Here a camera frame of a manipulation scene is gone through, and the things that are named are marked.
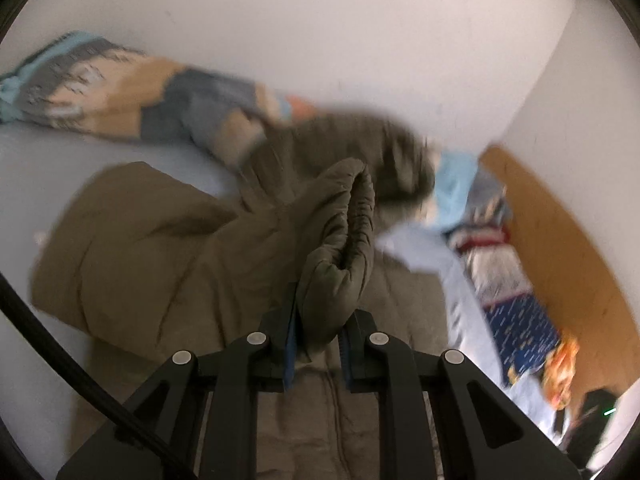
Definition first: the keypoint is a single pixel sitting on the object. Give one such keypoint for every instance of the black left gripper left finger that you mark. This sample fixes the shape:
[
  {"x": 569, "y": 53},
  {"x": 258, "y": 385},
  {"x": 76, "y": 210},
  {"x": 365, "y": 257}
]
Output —
[{"x": 195, "y": 417}]

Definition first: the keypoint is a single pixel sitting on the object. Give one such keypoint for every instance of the olive green puffer jacket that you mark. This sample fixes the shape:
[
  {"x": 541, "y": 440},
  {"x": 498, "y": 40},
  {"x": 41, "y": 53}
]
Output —
[{"x": 152, "y": 265}]

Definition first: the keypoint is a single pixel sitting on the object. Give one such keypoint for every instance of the wooden headboard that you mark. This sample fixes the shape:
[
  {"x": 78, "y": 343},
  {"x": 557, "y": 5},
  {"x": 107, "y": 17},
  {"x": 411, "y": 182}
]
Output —
[{"x": 570, "y": 279}]

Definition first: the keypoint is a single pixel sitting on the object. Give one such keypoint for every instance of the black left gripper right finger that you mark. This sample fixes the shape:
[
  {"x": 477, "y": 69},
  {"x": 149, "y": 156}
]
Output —
[{"x": 441, "y": 416}]

